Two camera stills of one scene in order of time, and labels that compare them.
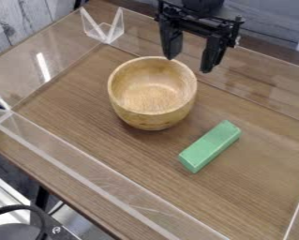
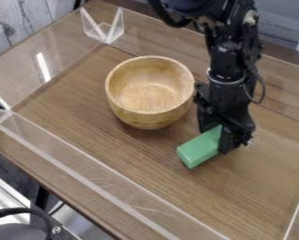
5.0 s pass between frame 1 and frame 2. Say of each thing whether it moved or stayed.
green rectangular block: stayed
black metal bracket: stayed
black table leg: stayed
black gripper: moved
